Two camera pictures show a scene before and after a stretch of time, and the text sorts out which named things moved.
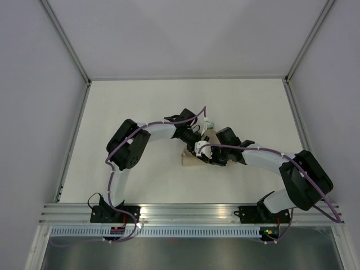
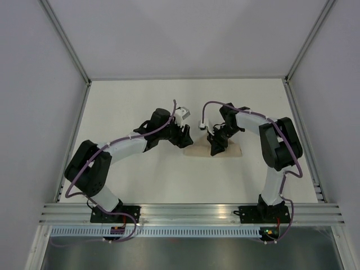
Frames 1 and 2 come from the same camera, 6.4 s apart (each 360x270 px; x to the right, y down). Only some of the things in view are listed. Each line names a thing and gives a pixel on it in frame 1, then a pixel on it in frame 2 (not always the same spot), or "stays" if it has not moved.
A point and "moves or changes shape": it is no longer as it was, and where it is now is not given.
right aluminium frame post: x=309 y=39 stays
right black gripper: x=213 y=160 to x=217 y=145
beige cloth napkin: x=189 y=158 moves or changes shape
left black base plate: x=107 y=214 stays
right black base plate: x=252 y=215 stays
